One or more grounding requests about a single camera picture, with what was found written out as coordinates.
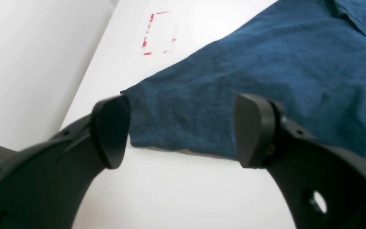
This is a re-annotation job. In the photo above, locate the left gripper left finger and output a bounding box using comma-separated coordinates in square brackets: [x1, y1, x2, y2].
[0, 95, 131, 229]

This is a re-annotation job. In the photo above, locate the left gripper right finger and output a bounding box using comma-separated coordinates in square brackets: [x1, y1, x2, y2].
[233, 94, 366, 229]

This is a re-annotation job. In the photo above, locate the dark teal T-shirt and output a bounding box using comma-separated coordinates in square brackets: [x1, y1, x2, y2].
[121, 0, 366, 160]

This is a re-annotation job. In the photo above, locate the red tape rectangle marking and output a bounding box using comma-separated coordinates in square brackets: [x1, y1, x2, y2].
[141, 11, 177, 56]

